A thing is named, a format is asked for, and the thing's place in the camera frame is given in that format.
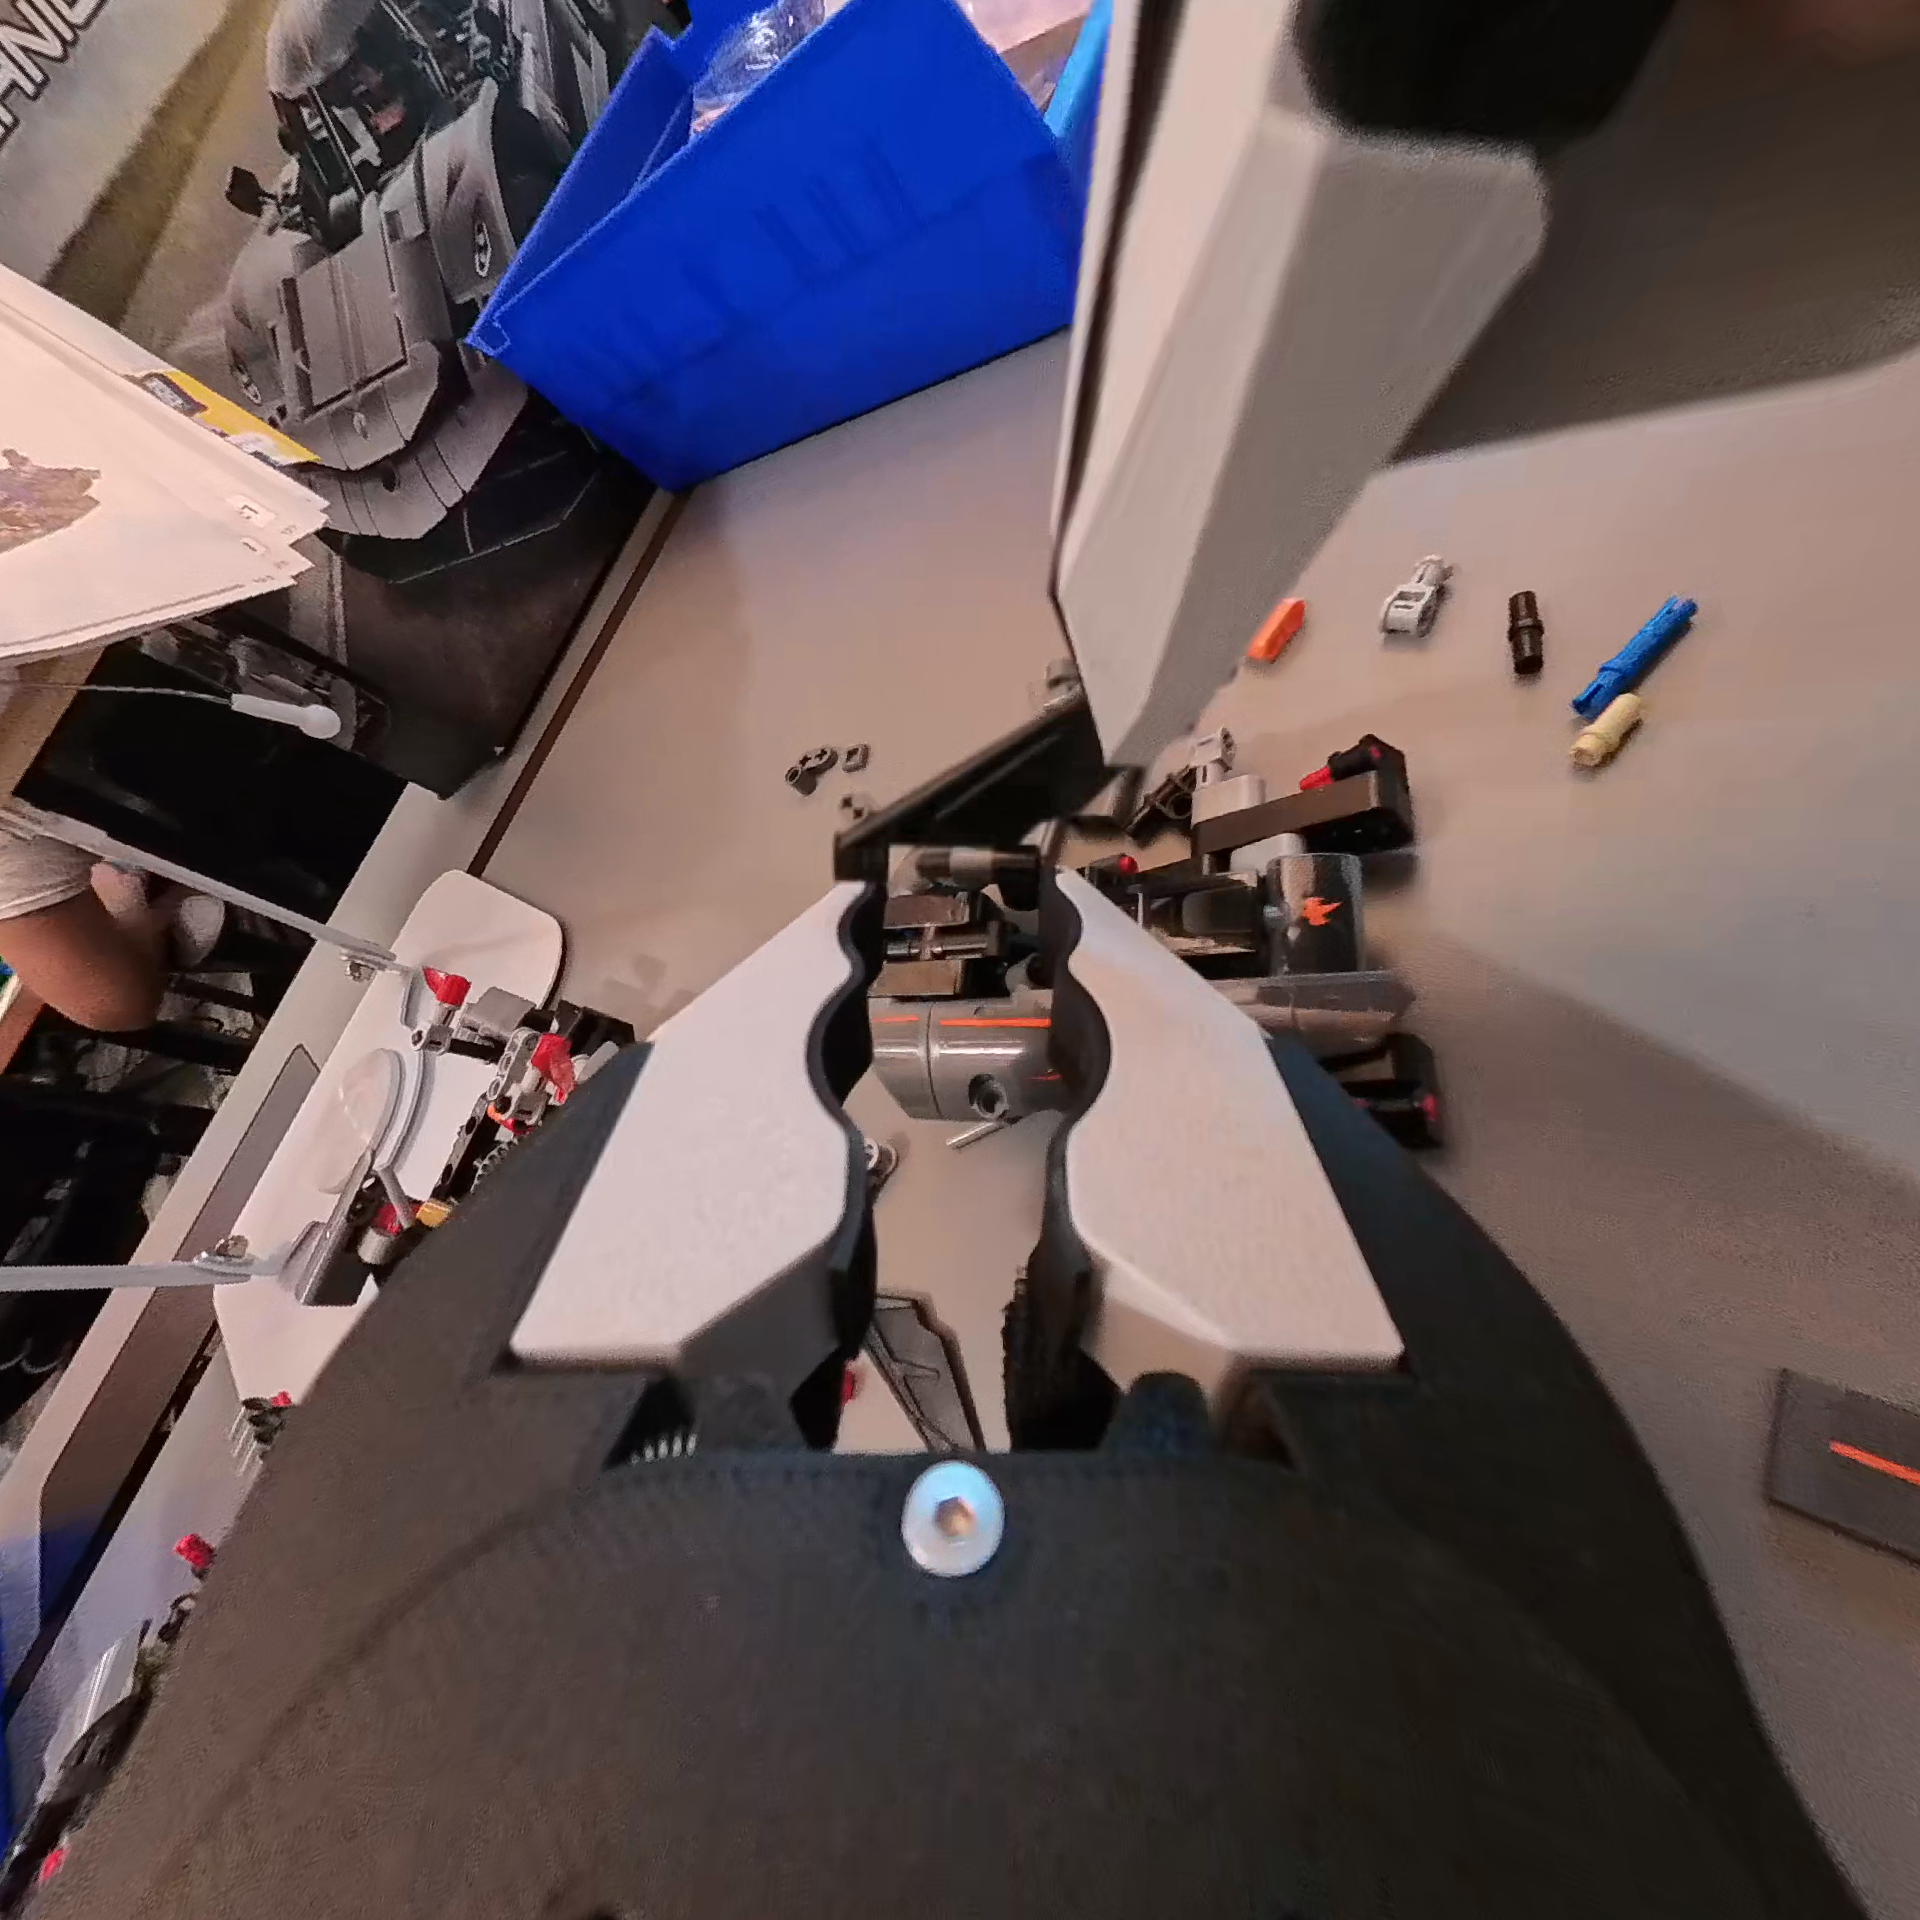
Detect light grey lego connector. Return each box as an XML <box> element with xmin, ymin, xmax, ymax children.
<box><xmin>1185</xmin><ymin>727</ymin><xmax>1277</xmax><ymax>820</ymax></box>

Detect scattered small lego pieces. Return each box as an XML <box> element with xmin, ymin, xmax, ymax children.
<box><xmin>1039</xmin><ymin>556</ymin><xmax>1700</xmax><ymax>774</ymax></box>

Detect thin white stand rod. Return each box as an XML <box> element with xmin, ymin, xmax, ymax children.
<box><xmin>0</xmin><ymin>1238</ymin><xmax>294</xmax><ymax>1300</ymax></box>
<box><xmin>30</xmin><ymin>811</ymin><xmax>399</xmax><ymax>978</ymax></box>

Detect instruction booklet stack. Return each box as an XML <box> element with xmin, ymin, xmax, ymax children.
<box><xmin>0</xmin><ymin>263</ymin><xmax>332</xmax><ymax>669</ymax></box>

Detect small black lego panel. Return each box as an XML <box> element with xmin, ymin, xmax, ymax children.
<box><xmin>862</xmin><ymin>1298</ymin><xmax>985</xmax><ymax>1449</ymax></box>
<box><xmin>832</xmin><ymin>702</ymin><xmax>1134</xmax><ymax>887</ymax></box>

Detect clear plastic bags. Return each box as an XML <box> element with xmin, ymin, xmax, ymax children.
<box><xmin>682</xmin><ymin>0</ymin><xmax>1104</xmax><ymax>138</ymax></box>

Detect white stand base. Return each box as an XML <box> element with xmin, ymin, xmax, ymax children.
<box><xmin>209</xmin><ymin>871</ymin><xmax>565</xmax><ymax>1412</ymax></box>

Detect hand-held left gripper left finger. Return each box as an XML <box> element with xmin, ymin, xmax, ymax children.
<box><xmin>510</xmin><ymin>880</ymin><xmax>883</xmax><ymax>1374</ymax></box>

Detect lego car chassis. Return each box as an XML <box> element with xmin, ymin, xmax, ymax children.
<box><xmin>0</xmin><ymin>968</ymin><xmax>638</xmax><ymax>1908</ymax></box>

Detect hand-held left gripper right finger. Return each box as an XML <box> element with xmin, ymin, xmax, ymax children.
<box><xmin>1039</xmin><ymin>867</ymin><xmax>1407</xmax><ymax>1390</ymax></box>

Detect grey lego assembly orange stripe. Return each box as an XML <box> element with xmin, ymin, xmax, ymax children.
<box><xmin>832</xmin><ymin>706</ymin><xmax>1449</xmax><ymax>1157</ymax></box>

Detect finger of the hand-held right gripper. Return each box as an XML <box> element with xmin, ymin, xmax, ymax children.
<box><xmin>1050</xmin><ymin>0</ymin><xmax>1143</xmax><ymax>591</ymax></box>
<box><xmin>1057</xmin><ymin>0</ymin><xmax>1551</xmax><ymax>771</ymax></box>

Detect white cable end plug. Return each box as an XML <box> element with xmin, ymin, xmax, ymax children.
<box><xmin>0</xmin><ymin>683</ymin><xmax>345</xmax><ymax>741</ymax></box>

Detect dark lego box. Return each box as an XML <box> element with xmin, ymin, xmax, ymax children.
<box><xmin>0</xmin><ymin>0</ymin><xmax>677</xmax><ymax>797</ymax></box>

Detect black lego tile red stripe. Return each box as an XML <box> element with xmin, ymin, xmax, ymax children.
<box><xmin>1767</xmin><ymin>1368</ymin><xmax>1920</xmax><ymax>1562</ymax></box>

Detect blue plastic bin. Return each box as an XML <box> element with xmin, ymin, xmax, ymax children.
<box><xmin>468</xmin><ymin>0</ymin><xmax>1111</xmax><ymax>495</ymax></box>

